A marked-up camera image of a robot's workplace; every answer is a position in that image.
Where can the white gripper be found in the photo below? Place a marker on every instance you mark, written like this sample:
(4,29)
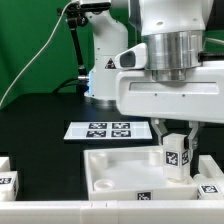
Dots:
(199,98)

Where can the white square tabletop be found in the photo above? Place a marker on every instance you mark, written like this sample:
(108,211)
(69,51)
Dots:
(134,173)

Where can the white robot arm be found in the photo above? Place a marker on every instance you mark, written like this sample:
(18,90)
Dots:
(169,75)

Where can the white right fence bar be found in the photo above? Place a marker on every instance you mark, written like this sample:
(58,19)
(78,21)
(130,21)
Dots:
(210,171)

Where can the white fence bar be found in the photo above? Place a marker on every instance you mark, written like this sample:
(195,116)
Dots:
(210,171)
(4,164)
(112,212)

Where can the white front fence bar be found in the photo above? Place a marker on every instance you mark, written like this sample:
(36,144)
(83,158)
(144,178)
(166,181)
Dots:
(112,212)

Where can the white left fence bar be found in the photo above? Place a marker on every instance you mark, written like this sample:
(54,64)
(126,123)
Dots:
(4,164)

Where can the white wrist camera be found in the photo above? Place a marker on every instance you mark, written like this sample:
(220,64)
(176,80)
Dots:
(133,58)

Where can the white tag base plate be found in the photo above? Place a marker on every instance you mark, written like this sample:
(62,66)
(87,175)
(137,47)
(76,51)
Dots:
(108,131)

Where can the black camera stand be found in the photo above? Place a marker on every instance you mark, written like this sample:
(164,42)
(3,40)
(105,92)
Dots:
(76,16)

